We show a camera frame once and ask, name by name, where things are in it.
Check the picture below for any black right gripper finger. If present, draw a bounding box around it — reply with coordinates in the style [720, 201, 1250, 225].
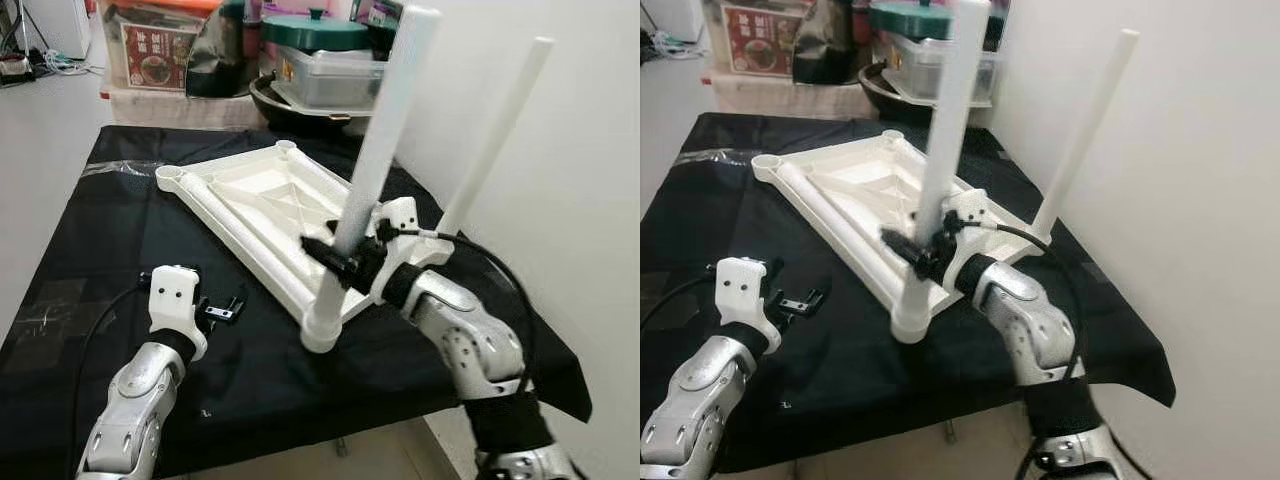
[880, 226, 927, 267]
[300, 233, 351, 277]

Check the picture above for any white plastic table top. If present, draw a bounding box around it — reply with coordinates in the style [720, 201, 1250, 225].
[750, 130, 1051, 344]
[155, 140, 456, 353]

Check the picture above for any black tablecloth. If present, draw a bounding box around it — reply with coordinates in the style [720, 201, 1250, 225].
[0, 125, 593, 479]
[640, 112, 1176, 473]

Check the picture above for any black wok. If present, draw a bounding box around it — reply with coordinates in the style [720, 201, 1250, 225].
[248, 75, 371, 136]
[858, 65, 951, 126]

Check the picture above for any clear plastic storage box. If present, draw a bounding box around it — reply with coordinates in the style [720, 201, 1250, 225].
[275, 45, 386, 111]
[885, 35, 1001, 101]

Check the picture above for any beige cloth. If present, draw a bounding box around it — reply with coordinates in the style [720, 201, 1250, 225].
[705, 75, 871, 119]
[100, 85, 266, 131]

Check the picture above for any green round pot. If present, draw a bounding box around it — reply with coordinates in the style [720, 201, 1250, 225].
[260, 8, 376, 53]
[868, 0, 961, 41]

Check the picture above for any orange lid storage box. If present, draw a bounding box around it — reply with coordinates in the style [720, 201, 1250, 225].
[705, 0, 801, 79]
[100, 0, 221, 93]

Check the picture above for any white appliance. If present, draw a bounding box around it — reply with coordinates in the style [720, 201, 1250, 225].
[655, 0, 706, 41]
[25, 0, 96, 56]

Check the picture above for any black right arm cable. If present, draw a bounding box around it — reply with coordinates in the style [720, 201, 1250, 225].
[950, 218, 1086, 386]
[378, 225, 536, 401]

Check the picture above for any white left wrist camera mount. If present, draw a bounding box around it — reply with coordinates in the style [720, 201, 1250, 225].
[715, 257, 783, 353]
[148, 265, 211, 361]

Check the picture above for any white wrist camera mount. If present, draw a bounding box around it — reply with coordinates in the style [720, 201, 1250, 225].
[148, 265, 211, 361]
[715, 257, 783, 353]
[368, 197, 421, 306]
[940, 190, 993, 291]

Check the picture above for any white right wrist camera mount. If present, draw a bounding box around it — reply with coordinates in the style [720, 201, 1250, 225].
[940, 190, 993, 291]
[368, 197, 421, 306]

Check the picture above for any pale blue floor cable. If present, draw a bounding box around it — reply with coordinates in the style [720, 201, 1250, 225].
[35, 50, 91, 79]
[645, 30, 701, 56]

